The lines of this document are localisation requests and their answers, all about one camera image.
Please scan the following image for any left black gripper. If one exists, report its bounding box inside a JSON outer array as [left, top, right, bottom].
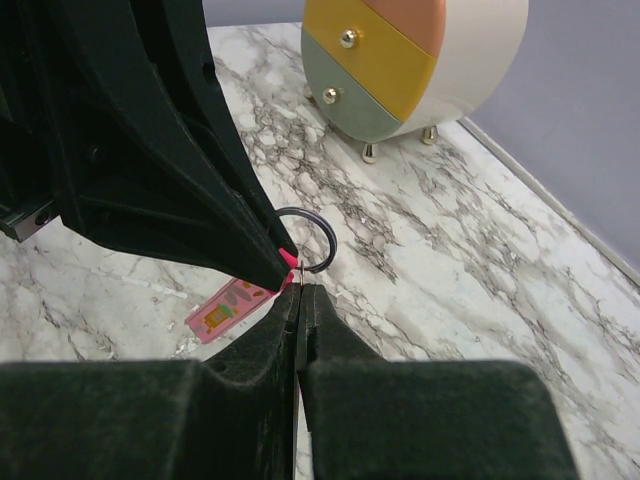
[[1, 1, 292, 290]]

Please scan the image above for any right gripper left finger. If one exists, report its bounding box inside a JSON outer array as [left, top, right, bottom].
[[1, 284, 301, 479]]

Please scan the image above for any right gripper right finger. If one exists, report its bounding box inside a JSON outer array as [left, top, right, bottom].
[[296, 284, 579, 479]]

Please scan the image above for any pink keyring tag with ring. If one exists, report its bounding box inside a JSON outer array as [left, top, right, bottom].
[[184, 206, 338, 344]]

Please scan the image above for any round pastel drawer cabinet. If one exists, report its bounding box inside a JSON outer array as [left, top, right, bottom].
[[301, 0, 529, 163]]

